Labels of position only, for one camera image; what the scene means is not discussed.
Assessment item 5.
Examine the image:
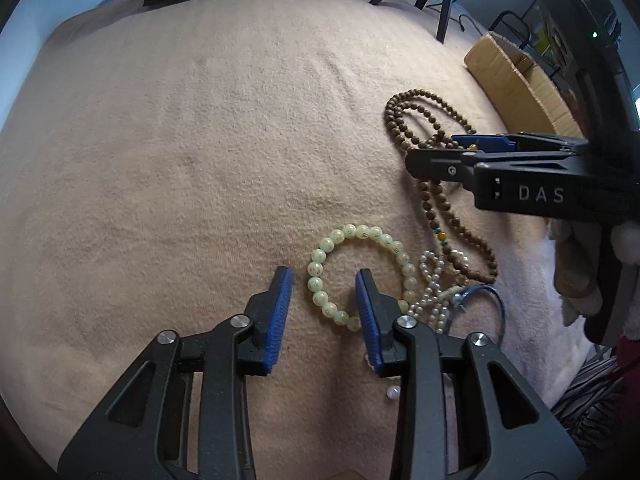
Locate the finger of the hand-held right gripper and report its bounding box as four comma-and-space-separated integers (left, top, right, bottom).
451, 131, 591, 155
404, 147, 576, 192

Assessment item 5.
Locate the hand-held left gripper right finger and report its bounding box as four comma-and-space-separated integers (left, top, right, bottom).
354, 268, 587, 480

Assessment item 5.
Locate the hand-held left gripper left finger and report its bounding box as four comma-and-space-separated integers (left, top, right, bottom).
57, 266, 293, 480

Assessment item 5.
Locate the brown wooden bead necklace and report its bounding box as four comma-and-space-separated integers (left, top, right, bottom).
384, 88, 499, 285

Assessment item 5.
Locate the cardboard box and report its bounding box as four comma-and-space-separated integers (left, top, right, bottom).
464, 31, 588, 141

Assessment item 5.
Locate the white pearl bracelet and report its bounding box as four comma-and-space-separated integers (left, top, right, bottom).
407, 251, 471, 333

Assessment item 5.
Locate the pale green bead bracelet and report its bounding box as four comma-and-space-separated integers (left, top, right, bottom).
307, 224, 417, 333

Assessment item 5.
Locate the blue bangle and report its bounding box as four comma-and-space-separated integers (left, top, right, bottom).
452, 283, 506, 348

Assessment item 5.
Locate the person's right forearm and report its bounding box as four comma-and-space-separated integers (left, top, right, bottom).
610, 222, 640, 267

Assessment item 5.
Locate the person's right hand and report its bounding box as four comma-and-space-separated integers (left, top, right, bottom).
547, 217, 606, 317

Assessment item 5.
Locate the yellow box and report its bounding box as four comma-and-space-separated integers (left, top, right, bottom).
532, 22, 568, 63

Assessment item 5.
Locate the black metal rack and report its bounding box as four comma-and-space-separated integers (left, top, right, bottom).
487, 10, 536, 53

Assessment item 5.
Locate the beige blanket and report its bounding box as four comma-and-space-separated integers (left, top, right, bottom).
0, 0, 586, 480

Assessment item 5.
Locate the striped cloth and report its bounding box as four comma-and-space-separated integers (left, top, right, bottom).
555, 355, 631, 451

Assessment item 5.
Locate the black cable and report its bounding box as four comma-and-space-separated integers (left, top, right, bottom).
425, 0, 473, 33

